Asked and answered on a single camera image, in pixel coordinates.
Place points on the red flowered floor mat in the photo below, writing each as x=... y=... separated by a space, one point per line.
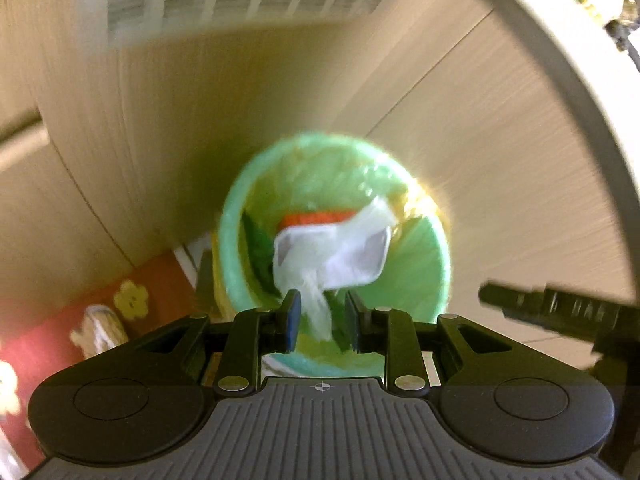
x=160 y=280

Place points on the green lined trash bin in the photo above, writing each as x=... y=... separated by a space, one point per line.
x=415 y=260

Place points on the long green packet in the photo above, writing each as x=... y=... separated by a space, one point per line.
x=260 y=250

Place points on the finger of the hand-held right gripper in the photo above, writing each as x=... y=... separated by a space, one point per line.
x=530 y=300

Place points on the wooden base cabinet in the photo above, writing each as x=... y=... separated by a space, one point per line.
x=150 y=135

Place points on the clear plastic wrap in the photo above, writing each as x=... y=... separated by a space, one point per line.
x=320 y=305

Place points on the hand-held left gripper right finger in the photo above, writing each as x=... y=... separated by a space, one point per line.
x=352 y=320

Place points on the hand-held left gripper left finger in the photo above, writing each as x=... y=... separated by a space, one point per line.
x=292 y=320

